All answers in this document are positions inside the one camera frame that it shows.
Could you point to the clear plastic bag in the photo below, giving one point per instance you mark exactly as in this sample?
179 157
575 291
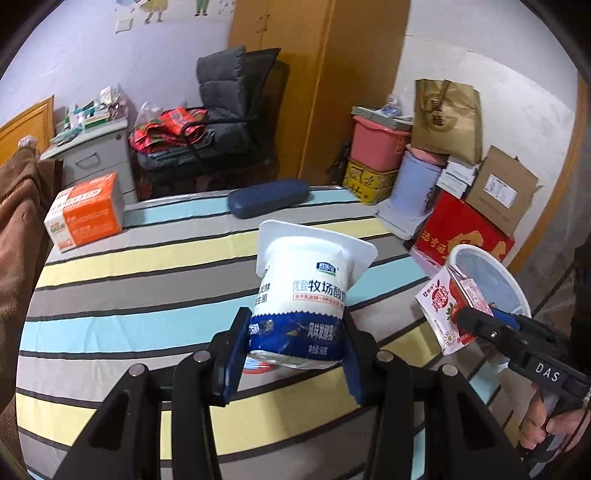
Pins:
147 113

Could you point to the clear plastic bottle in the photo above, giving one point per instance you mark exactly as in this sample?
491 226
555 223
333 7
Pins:
393 105

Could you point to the strawberry print milk carton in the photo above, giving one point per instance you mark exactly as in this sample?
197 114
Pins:
445 304

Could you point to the wooden door frame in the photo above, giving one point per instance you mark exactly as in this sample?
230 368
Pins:
577 138

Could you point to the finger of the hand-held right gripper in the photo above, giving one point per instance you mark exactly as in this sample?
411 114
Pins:
510 318
485 327

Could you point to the pile of small packets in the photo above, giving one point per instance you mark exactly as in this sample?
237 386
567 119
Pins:
87 117

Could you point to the grey nightstand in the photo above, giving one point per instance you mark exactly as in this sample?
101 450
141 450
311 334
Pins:
97 157

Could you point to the wooden wardrobe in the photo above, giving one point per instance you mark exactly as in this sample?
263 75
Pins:
351 83

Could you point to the white flat box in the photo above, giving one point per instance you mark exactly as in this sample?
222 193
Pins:
462 165
453 188
458 175

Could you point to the person's right hand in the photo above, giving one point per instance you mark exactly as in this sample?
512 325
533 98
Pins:
558 422

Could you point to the yellow patterned box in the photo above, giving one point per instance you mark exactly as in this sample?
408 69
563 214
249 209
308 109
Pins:
369 182

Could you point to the red plaid bag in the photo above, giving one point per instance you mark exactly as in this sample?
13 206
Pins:
171 122

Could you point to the lilac plastic bucket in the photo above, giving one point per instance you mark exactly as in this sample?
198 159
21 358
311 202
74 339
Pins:
411 184

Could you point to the cartoon wall sticker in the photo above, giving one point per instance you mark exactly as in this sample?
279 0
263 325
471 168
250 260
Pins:
154 7

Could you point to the grey cushioned chair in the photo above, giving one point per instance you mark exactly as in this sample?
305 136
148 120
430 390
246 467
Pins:
221 78

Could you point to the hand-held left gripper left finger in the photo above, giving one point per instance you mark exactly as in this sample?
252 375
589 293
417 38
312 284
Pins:
235 364

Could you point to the brown paper bag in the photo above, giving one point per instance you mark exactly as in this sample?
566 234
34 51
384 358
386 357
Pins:
443 124

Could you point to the blue glasses case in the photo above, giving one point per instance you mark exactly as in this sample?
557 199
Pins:
263 198

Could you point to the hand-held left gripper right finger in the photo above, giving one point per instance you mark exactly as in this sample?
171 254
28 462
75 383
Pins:
353 374

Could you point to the brown blanket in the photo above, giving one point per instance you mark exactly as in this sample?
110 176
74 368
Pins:
18 207

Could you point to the white wall switch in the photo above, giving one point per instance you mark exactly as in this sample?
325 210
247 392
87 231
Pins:
123 26

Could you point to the white yogurt cup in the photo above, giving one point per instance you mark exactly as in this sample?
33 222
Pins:
304 277

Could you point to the wooden headboard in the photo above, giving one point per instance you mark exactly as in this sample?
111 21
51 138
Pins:
23 129

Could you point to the white pink box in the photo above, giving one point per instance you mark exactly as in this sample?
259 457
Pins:
427 261

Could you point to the open brown cardboard box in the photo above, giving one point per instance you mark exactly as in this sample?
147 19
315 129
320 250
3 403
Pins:
501 184

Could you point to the orange cardboard box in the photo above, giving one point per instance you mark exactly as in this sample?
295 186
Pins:
92 207

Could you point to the stack of flat green boxes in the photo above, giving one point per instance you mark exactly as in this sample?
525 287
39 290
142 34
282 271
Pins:
364 112

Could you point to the red gift box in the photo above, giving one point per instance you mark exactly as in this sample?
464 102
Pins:
452 226

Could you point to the striped tablecloth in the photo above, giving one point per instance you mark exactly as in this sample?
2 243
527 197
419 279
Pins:
115 286

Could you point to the pink plastic bin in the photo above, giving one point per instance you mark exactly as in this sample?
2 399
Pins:
376 143

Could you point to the white rim trash bin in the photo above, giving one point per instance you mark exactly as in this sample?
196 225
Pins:
485 272

